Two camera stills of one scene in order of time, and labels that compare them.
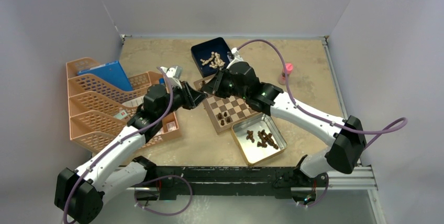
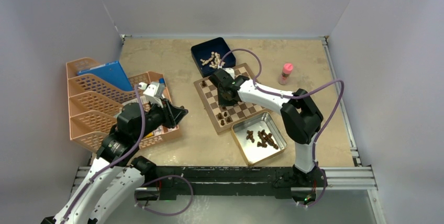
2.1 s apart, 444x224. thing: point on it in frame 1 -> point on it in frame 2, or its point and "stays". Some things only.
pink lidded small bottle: (282, 79) stays
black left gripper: (191, 97) -> (171, 114)
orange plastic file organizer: (98, 112) stays
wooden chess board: (225, 112) stays
